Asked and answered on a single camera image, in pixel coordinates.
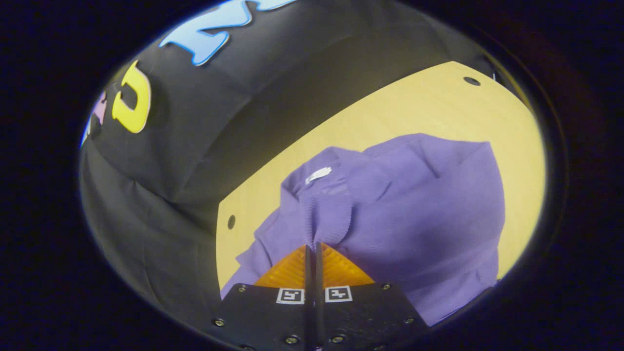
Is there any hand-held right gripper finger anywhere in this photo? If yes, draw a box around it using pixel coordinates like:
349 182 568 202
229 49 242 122
316 242 429 351
213 244 316 351

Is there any purple collared shirt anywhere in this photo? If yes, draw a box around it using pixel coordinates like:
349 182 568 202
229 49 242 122
220 133 506 326

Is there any black backdrop cloth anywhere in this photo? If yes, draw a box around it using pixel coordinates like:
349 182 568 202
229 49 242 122
79 0 500 337

